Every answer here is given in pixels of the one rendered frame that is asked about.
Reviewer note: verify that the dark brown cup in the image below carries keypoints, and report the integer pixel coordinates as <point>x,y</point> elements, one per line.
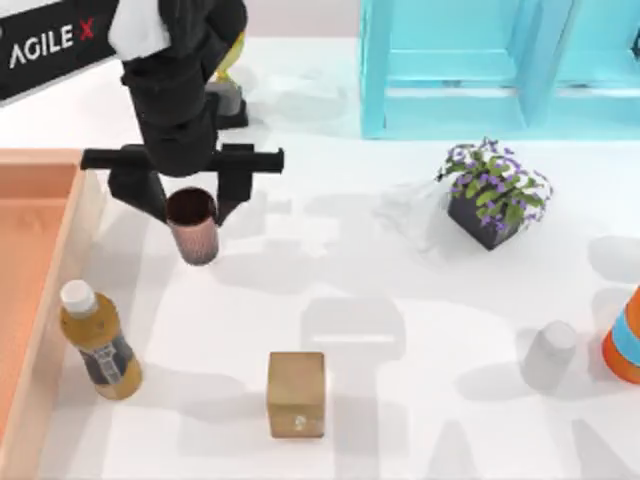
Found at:
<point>196,240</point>

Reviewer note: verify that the yellow trophy black base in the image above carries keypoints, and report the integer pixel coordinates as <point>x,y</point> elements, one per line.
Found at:
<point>232,102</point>

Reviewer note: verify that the salmon-coloured shallow box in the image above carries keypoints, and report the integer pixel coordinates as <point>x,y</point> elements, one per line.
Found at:
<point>30,240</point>

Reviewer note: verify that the orange juice bottle white cap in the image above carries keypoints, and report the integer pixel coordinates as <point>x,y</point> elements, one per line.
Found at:
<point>102,350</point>

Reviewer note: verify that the wooden block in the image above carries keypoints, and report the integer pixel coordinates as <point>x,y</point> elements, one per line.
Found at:
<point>296,395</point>

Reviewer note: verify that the light blue rack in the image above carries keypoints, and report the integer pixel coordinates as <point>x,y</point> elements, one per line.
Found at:
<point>450,107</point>

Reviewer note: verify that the purple flower plant black pot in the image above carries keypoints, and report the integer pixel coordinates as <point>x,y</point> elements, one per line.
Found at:
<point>492,200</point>

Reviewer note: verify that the pale grey cup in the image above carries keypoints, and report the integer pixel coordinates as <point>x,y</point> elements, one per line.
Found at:
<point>545,357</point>

